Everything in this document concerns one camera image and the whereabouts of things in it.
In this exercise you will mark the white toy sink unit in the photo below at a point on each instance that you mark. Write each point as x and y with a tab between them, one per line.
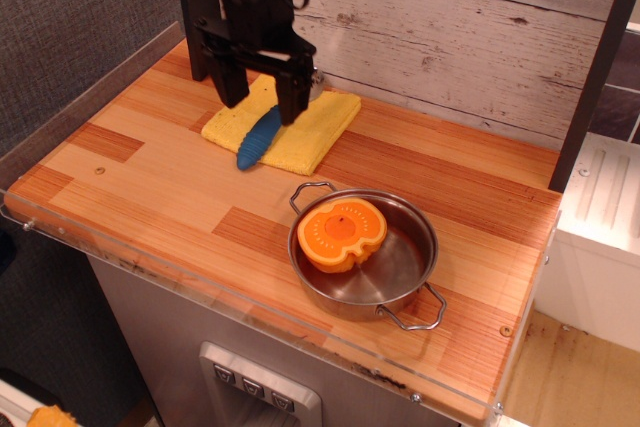
591	277

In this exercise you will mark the yellow folded cloth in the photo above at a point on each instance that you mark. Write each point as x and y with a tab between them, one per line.
297	148

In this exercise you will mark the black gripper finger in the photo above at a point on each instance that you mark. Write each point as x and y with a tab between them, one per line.
294	85
228	75

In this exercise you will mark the stainless steel pot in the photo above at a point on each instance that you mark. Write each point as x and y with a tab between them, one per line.
390	279

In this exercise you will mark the orange toy fruit half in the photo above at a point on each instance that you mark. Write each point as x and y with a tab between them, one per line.
338	234

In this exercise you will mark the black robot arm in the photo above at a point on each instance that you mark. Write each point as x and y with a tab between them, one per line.
258	35

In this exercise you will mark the blue handled metal spoon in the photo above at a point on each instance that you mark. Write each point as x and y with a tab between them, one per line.
259	139

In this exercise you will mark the silver dispenser button panel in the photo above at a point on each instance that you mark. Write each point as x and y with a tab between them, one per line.
245	393

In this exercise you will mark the dark right shelf post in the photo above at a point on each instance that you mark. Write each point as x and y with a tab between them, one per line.
604	57

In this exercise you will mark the yellow object at bottom left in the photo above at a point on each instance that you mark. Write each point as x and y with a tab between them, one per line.
51	416

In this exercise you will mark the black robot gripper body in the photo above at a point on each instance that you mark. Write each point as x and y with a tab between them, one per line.
259	33

